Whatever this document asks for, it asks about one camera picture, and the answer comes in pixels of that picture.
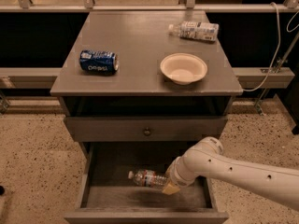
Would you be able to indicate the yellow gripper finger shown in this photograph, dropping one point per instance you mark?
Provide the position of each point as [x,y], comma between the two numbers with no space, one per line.
[170,189]

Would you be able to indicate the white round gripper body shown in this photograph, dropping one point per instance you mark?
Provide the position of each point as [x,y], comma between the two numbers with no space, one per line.
[175,174]

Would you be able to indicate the clear plastic water bottle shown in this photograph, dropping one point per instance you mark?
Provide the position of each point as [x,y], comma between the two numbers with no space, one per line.
[147,178]

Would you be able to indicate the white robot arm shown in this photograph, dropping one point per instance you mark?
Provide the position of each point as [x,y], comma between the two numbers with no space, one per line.
[280,185]

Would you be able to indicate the round dark drawer knob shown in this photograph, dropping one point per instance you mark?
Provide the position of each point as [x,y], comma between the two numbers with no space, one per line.
[147,131]

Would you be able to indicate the open grey middle drawer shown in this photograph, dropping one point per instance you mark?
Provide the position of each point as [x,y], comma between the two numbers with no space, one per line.
[108,196]

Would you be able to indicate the grey wooden drawer cabinet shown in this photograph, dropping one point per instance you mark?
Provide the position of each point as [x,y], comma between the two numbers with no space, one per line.
[139,89]

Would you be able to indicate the closed grey top drawer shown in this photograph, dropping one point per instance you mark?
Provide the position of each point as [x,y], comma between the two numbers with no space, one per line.
[130,129]

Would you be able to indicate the white labelled plastic bottle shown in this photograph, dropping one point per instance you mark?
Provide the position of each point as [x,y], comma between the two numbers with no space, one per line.
[195,30]

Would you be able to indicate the white paper bowl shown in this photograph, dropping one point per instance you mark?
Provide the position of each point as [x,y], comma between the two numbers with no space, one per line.
[183,68]

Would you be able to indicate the blue Pepsi can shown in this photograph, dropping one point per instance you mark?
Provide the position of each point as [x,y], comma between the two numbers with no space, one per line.
[99,61]

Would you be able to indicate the metal railing frame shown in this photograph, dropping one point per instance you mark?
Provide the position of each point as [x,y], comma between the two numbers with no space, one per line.
[140,6]

